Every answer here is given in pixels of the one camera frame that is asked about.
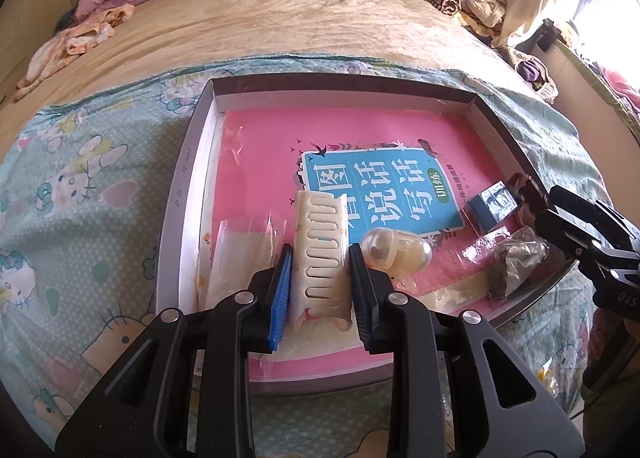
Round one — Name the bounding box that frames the printed cartoon cat blanket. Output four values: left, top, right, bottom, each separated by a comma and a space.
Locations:
0, 55, 616, 458

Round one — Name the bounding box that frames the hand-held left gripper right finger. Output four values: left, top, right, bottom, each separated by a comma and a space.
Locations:
347, 243, 586, 458

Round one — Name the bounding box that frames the translucent capsule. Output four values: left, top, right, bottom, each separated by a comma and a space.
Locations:
360, 227, 434, 289

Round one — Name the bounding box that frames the green trimmed cloth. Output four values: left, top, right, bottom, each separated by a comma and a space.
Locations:
550, 38, 640, 139

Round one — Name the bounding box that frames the pink book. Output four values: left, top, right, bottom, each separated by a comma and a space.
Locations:
200, 108, 551, 381

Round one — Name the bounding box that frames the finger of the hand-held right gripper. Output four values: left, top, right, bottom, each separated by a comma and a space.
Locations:
550, 185, 640, 251
537, 208, 616, 269

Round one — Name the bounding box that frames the shallow grey cardboard box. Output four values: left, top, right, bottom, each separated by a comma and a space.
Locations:
155, 76, 583, 396

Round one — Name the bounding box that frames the net bag with clothes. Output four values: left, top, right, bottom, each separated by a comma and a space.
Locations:
505, 48, 559, 103

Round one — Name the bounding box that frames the cream hair claw clip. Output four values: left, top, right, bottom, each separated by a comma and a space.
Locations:
290, 190, 357, 333

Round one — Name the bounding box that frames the beige bed sheet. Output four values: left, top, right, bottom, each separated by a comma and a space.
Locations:
15, 0, 526, 103

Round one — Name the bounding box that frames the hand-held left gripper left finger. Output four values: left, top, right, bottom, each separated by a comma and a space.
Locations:
55, 244, 296, 458

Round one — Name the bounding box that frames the pale floral garment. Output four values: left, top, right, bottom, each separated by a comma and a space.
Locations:
14, 5, 136, 101

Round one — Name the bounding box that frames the person's right forearm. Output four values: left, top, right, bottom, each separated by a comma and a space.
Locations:
580, 318, 640, 458

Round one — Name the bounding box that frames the small blue box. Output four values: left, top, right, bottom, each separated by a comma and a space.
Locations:
462, 182, 519, 233

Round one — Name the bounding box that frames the silver plastic bag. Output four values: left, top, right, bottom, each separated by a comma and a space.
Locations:
462, 225, 551, 299

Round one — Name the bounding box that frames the clear plastic bag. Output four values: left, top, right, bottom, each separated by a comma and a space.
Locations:
202, 212, 288, 311

